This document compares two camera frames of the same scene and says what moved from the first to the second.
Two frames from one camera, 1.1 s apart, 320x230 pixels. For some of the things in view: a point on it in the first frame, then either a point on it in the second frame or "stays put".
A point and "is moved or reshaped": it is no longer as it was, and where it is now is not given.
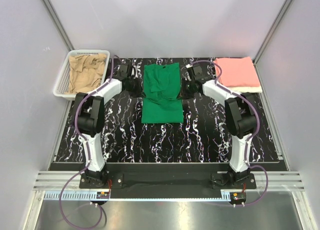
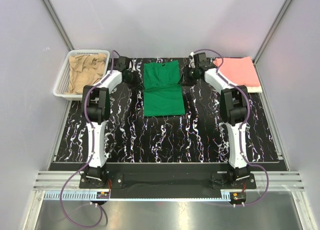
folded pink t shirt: (239, 71) stays put
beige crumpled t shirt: (85, 72) stays put
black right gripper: (184, 92) -> (186, 76)
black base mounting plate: (167, 186) stays put
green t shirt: (162, 102) is moved or reshaped
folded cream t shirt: (250, 89) stays put
